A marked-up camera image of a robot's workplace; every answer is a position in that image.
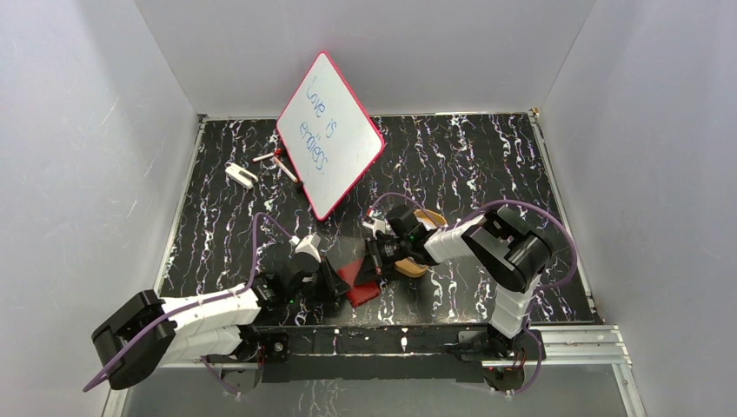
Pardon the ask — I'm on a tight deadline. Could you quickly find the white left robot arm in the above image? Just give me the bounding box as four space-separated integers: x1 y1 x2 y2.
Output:
84 253 350 391

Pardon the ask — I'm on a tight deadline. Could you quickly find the pink framed whiteboard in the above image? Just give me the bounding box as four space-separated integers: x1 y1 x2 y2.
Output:
276 50 386 221

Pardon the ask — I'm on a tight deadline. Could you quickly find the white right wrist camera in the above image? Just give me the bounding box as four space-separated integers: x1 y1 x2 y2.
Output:
362 216 391 237

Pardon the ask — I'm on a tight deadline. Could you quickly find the red capped marker pen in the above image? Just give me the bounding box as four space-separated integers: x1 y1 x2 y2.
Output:
252 149 282 162

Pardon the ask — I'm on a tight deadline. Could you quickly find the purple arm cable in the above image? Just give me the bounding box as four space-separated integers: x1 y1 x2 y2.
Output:
368 192 579 395
82 211 295 398

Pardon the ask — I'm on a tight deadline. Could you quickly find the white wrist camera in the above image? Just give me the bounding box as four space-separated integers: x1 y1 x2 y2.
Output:
290 234 322 263
362 216 391 237

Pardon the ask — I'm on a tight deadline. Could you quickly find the red leather card holder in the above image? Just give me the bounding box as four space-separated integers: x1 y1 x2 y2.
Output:
336 259 381 308

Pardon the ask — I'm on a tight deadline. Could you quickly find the white whiteboard eraser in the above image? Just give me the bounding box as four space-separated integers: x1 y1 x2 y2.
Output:
225 163 258 190

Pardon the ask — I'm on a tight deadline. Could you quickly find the orange oval tray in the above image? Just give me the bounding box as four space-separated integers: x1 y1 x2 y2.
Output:
394 209 448 278

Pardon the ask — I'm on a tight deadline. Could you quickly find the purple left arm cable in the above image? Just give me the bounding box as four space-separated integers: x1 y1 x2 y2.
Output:
82 211 295 398

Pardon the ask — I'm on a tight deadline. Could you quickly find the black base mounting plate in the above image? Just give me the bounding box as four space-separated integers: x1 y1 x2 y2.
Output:
256 324 496 383

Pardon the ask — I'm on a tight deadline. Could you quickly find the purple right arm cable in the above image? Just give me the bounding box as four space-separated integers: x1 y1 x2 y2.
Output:
368 192 579 395

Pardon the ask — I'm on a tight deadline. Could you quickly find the aluminium rail frame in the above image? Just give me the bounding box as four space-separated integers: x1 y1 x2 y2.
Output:
103 112 646 417

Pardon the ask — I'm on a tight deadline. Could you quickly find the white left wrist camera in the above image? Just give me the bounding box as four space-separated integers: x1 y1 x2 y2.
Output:
290 234 322 263

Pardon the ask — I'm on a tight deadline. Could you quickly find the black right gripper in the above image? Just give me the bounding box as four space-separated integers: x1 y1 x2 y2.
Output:
356 237 411 288

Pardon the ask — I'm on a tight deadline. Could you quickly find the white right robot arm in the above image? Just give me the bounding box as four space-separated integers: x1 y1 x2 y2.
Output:
354 205 553 360

